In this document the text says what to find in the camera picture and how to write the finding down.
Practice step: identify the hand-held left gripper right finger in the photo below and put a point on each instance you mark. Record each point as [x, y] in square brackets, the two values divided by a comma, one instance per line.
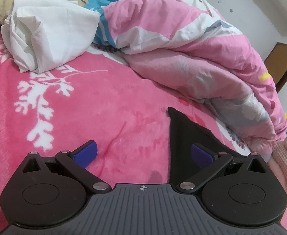
[202, 156]

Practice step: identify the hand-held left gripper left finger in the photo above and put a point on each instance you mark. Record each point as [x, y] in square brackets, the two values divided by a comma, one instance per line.
[84, 154]

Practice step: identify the black t-shirt with white print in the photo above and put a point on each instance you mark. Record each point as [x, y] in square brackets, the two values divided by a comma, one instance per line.
[182, 142]

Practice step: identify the pink plush bed blanket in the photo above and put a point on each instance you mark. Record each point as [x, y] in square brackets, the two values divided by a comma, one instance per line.
[72, 107]

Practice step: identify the pink floral duvet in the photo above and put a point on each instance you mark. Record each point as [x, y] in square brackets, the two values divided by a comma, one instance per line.
[182, 41]

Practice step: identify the brown wooden door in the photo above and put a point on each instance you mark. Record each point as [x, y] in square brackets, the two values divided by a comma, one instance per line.
[281, 63]

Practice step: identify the white crumpled garment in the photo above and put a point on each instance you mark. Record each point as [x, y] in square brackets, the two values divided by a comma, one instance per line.
[48, 34]

